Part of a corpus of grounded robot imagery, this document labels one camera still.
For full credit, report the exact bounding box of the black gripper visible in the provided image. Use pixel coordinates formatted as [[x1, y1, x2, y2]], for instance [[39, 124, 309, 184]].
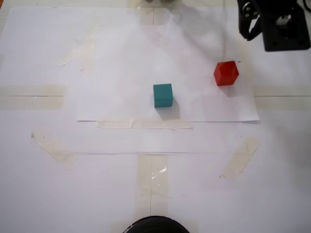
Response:
[[237, 0, 304, 41]]

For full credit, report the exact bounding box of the red cube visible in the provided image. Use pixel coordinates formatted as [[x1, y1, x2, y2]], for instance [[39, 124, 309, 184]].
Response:
[[213, 60, 240, 86]]

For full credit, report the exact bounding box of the teal blue cube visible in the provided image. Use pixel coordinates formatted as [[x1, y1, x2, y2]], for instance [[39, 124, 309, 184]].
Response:
[[153, 83, 173, 108]]

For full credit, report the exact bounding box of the small white paper sheet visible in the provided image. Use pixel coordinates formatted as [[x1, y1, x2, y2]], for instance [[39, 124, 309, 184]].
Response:
[[76, 23, 260, 125]]

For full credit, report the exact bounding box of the large white paper sheet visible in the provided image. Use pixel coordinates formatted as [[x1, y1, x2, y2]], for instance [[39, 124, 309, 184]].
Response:
[[0, 109, 311, 233], [0, 6, 311, 156]]

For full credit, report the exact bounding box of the black round stand base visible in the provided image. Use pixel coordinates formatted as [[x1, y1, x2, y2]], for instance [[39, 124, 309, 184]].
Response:
[[123, 216, 190, 233]]

